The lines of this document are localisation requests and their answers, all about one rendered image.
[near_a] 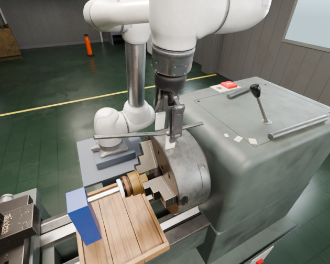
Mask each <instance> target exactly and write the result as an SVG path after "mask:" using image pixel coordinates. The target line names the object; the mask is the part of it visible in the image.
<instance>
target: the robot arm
mask: <svg viewBox="0 0 330 264"><path fill-rule="evenodd" d="M270 4H271V0H90V1H88V2H87V3H86V4H85V6H84V10H83V15H84V19H85V21H86V23H87V24H88V26H89V27H90V28H92V29H93V30H96V31H101V32H120V33H121V35H122V38H123V39H124V41H125V54H126V73H127V93H128V101H127V102H126V103H125V105H124V108H123V111H120V112H118V111H117V110H115V109H113V108H108V107H106V108H102V109H100V110H98V111H97V113H96V114H95V117H94V130H95V134H96V135H108V134H127V133H134V132H136V131H139V130H142V129H144V128H147V127H148V126H150V125H151V124H152V123H153V122H154V120H155V112H154V110H153V108H152V107H151V106H150V105H148V103H147V102H146V101H145V68H146V42H147V41H148V40H149V37H150V34H151V35H152V45H151V47H152V65H151V66H152V67H153V68H154V70H155V94H154V100H153V106H154V107H156V108H155V111H156V122H155V130H161V129H164V122H165V116H166V113H165V111H167V119H168V132H167V133H166V143H165V150H167V149H170V148H174V147H175V141H176V138H178V137H181V136H182V126H183V113H184V110H185V104H180V102H179V99H180V96H179V92H180V91H181V90H182V89H183V88H184V87H185V83H186V77H187V73H189V72H190V71H191V67H192V62H193V56H194V52H195V45H196V41H197V40H198V39H201V38H203V37H204V36H206V35H209V34H229V33H234V32H239V31H243V30H247V29H249V28H251V27H253V26H254V25H256V24H258V23H259V22H260V21H261V20H262V19H263V18H264V17H265V16H266V14H267V13H268V11H269V7H270ZM168 106H173V107H168ZM163 111H164V112H163ZM96 144H97V145H95V146H93V147H91V151H100V158H105V157H107V156H110V155H114V154H116V153H120V152H123V151H128V147H127V146H126V145H125V143H124V141H123V139H122V138H114V139H98V140H97V141H96Z"/></svg>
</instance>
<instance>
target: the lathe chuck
mask: <svg viewBox="0 0 330 264"><path fill-rule="evenodd" d="M150 139H151V142H152V146H153V149H154V152H155V156H156V160H157V164H158V165H159V166H158V167H157V168H154V169H151V170H149V174H152V173H155V172H158V170H160V169H161V171H162V174H163V177H164V179H165V180H166V182H167V183H168V185H169V186H170V188H171V189H172V191H173V192H174V193H175V195H176V196H177V198H178V199H179V200H181V199H182V198H183V197H184V196H186V203H185V205H183V206H182V205H181V206H178V205H177V203H176V204H173V205H171V206H169V207H167V210H168V211H169V212H170V213H172V214H174V215H177V214H179V213H181V212H183V211H185V210H188V209H190V208H192V207H194V206H196V205H198V204H199V203H200V201H201V199H202V193H203V187H202V179H201V174H200V171H199V167H198V165H197V162H196V159H195V157H194V155H193V152H192V150H191V149H190V147H189V145H188V144H187V142H186V141H185V139H184V138H183V137H182V136H181V137H178V139H177V142H178V146H177V147H175V148H170V149H167V150H165V143H166V135H162V136H150Z"/></svg>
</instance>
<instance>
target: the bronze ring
mask: <svg viewBox="0 0 330 264"><path fill-rule="evenodd" d="M119 179H120V181H121V183H122V186H123V189H124V193H125V198H127V197H130V196H131V195H133V196H135V195H138V194H143V193H144V189H143V185H142V183H144V182H146V181H148V177H147V175H146V173H145V172H143V173H140V174H138V172H137V170H136V169H135V170H134V171H133V172H130V173H127V174H126V176H122V177H120V178H119Z"/></svg>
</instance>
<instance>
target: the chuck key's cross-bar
mask: <svg viewBox="0 0 330 264"><path fill-rule="evenodd" d="M201 125H204V122H203V121H202V122H198V123H194V124H189V125H185V126H182V130H185V129H189V128H193V127H196V126H201ZM167 132H168V130H165V131H158V132H147V133H127V134H108V135H94V136H93V139H94V140H98V139H114V138H130V137H147V136H162V135H166V133H167Z"/></svg>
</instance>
